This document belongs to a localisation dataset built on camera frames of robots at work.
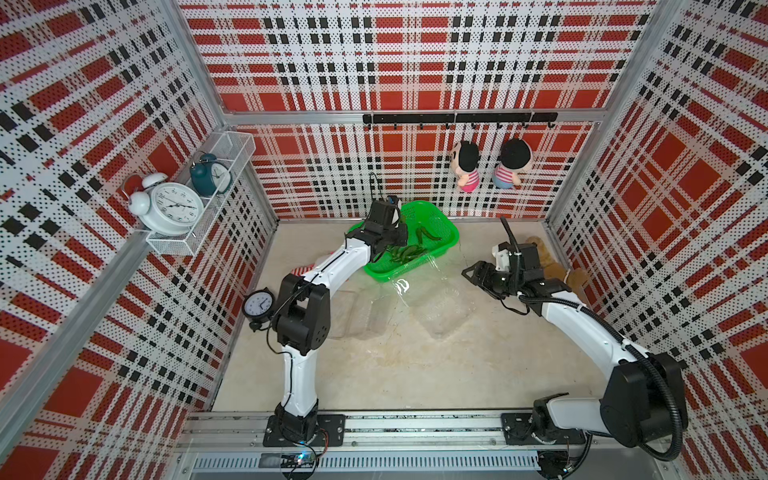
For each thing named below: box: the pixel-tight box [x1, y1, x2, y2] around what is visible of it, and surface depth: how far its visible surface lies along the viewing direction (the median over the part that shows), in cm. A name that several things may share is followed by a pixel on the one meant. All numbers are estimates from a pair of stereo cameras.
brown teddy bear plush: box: [525, 236, 589, 298], surface depth 98 cm
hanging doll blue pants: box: [492, 138, 531, 190], surface depth 96 cm
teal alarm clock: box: [189, 153, 233, 196], surface depth 74 cm
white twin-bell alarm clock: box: [128, 173, 205, 238], surface depth 63 cm
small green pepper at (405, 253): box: [386, 245, 428, 263], surface depth 110 cm
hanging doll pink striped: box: [451, 140, 480, 193], surface depth 96 cm
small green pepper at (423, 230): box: [416, 226, 442, 243], surface depth 117 cm
